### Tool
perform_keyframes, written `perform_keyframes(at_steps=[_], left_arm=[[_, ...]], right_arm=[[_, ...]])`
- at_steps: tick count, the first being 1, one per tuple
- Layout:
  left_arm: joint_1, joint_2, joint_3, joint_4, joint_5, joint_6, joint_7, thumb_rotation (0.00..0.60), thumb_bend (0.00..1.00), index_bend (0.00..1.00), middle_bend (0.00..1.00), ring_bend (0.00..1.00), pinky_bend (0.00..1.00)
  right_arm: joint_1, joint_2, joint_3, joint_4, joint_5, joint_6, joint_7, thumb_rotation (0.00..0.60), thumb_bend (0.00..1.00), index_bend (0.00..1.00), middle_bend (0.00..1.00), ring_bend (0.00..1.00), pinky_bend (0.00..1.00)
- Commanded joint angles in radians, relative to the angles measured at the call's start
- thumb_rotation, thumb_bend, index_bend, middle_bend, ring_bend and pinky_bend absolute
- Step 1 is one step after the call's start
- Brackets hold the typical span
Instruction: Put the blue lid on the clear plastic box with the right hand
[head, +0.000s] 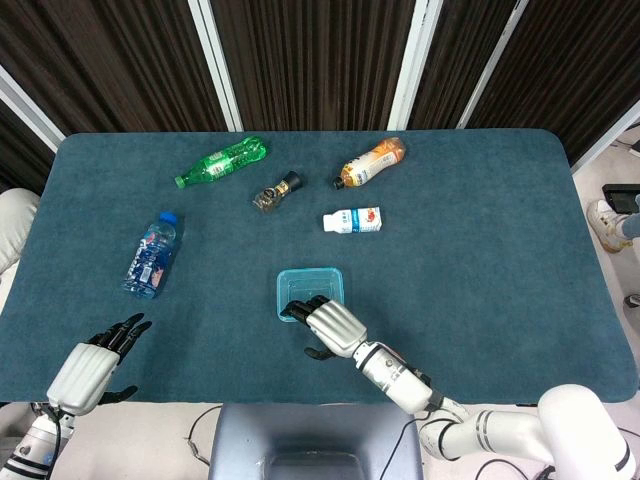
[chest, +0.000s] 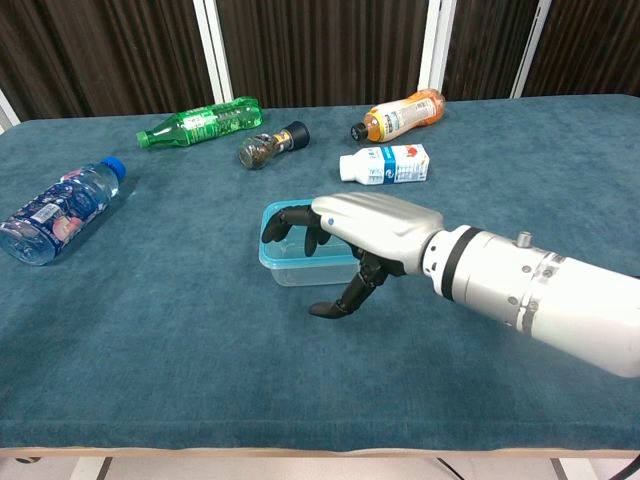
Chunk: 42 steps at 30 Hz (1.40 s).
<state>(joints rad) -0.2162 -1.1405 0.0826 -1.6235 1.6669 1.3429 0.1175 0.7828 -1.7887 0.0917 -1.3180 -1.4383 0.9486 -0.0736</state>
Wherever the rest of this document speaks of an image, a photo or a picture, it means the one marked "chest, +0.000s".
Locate white partition frame post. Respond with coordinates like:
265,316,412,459
0,88,21,135
509,0,552,99
192,0,235,105
417,0,457,92

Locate green plastic soda bottle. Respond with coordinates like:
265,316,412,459
135,96,264,150

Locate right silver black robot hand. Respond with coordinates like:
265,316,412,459
260,192,446,319

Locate orange tea bottle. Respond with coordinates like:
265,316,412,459
350,88,447,145

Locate blue transparent container lid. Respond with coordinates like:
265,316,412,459
258,199,361,269

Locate teal velvet tablecloth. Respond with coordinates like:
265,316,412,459
0,93,640,454

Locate blue-capped water bottle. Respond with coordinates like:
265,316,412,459
0,155,128,267

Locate clear plastic food container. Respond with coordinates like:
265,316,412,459
267,258,362,288

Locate dark brown slatted partition panel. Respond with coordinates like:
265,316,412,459
214,0,431,110
0,0,215,123
522,0,640,99
442,0,540,103

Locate glass pepper grinder black cap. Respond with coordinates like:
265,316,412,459
237,120,311,171

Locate white milk bottle blue label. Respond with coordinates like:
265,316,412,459
339,143,432,186

